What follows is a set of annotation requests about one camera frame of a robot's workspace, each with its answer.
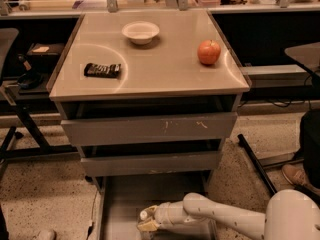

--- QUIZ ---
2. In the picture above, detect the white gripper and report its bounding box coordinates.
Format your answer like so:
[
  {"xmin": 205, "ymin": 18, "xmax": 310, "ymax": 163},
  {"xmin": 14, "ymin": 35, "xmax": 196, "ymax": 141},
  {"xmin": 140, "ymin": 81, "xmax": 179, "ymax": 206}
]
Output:
[{"xmin": 137, "ymin": 201, "xmax": 197, "ymax": 232}]

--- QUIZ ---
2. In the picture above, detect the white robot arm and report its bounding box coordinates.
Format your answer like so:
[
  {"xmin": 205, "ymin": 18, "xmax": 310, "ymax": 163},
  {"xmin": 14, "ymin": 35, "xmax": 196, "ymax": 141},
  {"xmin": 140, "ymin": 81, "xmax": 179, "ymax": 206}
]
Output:
[{"xmin": 137, "ymin": 189, "xmax": 320, "ymax": 240}]

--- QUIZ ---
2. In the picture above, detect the open bottom grey drawer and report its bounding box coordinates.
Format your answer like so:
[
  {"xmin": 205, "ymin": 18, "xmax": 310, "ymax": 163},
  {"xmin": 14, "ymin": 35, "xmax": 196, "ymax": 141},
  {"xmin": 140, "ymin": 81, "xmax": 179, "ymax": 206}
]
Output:
[{"xmin": 96, "ymin": 173, "xmax": 218, "ymax": 240}]

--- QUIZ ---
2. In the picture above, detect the middle grey drawer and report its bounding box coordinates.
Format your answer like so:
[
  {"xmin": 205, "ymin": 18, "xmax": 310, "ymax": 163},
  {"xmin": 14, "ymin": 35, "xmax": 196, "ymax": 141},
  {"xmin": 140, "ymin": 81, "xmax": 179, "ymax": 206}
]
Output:
[{"xmin": 81, "ymin": 151, "xmax": 222, "ymax": 177}]

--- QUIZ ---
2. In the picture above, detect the top grey drawer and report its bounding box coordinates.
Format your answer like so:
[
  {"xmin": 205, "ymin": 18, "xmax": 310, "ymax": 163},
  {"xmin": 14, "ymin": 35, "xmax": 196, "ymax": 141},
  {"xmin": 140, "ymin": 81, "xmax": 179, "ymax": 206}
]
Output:
[{"xmin": 61, "ymin": 112, "xmax": 237, "ymax": 146}]

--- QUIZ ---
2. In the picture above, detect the grey drawer cabinet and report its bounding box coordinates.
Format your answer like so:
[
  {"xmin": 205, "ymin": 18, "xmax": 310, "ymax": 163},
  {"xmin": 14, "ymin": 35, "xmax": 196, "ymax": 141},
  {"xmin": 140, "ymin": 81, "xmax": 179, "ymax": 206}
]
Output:
[{"xmin": 46, "ymin": 9, "xmax": 253, "ymax": 192}]

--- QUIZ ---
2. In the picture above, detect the black metal floor bar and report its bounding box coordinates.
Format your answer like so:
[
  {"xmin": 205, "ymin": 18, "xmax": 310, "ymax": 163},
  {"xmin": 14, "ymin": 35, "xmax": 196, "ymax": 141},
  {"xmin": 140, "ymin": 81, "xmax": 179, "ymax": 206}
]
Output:
[{"xmin": 238, "ymin": 134, "xmax": 277, "ymax": 196}]

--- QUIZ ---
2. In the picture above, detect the tan shoe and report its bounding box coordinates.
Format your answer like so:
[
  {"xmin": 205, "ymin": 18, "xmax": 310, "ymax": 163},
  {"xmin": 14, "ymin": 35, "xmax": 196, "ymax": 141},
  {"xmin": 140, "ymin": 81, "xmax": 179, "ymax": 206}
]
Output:
[{"xmin": 281, "ymin": 164, "xmax": 320, "ymax": 196}]

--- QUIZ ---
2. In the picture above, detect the dark snack bar packet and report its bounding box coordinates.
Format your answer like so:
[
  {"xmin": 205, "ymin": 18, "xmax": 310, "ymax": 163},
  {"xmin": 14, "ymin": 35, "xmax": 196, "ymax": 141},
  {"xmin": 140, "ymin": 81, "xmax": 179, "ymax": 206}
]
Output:
[{"xmin": 84, "ymin": 63, "xmax": 121, "ymax": 78}]

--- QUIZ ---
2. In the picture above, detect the red apple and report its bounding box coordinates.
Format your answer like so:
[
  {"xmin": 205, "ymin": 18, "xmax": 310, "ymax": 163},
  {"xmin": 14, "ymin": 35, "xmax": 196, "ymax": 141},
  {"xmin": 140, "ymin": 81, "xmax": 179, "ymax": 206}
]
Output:
[{"xmin": 197, "ymin": 40, "xmax": 221, "ymax": 65}]

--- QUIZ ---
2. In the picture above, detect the white bowl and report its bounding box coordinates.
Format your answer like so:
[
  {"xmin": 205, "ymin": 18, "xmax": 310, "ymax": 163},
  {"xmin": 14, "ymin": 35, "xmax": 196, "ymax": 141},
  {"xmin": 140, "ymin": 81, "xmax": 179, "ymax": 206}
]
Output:
[{"xmin": 122, "ymin": 21, "xmax": 160, "ymax": 45}]

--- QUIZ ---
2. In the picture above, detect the black table frame left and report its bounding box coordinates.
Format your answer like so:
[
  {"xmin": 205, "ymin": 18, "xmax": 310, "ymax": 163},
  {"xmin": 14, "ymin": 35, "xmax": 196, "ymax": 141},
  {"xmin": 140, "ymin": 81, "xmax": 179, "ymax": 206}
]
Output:
[{"xmin": 0, "ymin": 83, "xmax": 79, "ymax": 182}]

